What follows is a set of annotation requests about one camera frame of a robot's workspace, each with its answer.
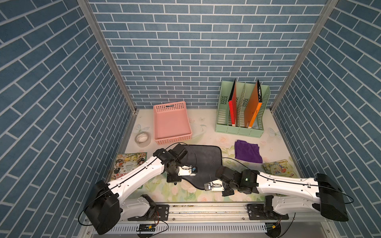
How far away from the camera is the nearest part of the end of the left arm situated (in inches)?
22.2

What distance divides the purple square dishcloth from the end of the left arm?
0.43 meters

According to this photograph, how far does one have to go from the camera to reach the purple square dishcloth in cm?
93
